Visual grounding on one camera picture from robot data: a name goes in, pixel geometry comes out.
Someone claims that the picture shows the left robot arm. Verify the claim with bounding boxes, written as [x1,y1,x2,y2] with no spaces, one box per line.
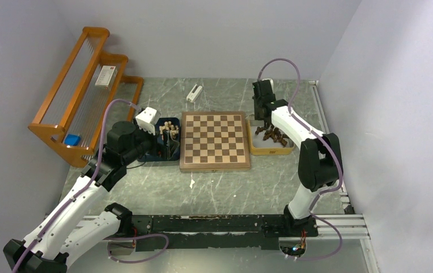
[3,121,161,272]

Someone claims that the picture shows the blue plastic tray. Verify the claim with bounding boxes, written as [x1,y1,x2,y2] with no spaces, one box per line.
[137,117,181,162]

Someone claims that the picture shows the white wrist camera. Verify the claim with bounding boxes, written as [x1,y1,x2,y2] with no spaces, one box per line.
[135,107,161,135]
[261,78,274,93]

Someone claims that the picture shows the light wooden chess pieces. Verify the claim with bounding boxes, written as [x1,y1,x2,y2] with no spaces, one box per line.
[159,121,180,139]

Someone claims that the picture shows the blue small box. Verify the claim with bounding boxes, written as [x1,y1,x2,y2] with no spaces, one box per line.
[64,134,81,146]

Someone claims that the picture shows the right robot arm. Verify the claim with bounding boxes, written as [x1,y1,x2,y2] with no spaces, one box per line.
[252,79,343,235]

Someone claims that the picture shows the yellow metal tin tray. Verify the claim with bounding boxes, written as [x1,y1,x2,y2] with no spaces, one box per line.
[246,119,295,156]

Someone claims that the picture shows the wooden chess board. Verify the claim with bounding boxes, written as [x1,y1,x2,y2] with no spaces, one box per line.
[180,111,251,173]

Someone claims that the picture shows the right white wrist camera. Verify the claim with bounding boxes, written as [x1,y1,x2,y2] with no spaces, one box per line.
[261,78,274,93]

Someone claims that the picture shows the white red small box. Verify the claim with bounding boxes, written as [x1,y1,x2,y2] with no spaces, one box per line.
[94,65,117,88]

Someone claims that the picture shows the dark chess pieces pile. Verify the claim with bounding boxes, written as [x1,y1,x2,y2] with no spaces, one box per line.
[255,125,290,147]

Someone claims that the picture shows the orange wooden rack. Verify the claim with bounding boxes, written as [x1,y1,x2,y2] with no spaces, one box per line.
[28,27,144,168]

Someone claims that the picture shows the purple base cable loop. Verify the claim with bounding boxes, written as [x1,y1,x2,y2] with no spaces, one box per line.
[107,231,170,264]

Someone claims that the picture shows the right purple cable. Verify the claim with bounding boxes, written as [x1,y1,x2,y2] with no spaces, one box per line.
[257,57,344,262]

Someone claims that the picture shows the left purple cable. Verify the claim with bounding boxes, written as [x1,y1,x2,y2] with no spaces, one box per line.
[11,98,142,273]

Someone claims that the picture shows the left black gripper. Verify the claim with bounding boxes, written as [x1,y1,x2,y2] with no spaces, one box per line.
[122,117,179,164]

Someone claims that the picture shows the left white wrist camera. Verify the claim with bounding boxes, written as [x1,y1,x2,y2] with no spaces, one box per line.
[135,107,161,135]

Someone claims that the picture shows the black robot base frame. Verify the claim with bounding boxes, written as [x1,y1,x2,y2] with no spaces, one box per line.
[113,214,318,251]

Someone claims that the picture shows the white plastic clip device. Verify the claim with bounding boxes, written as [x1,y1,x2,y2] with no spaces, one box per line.
[186,84,203,103]

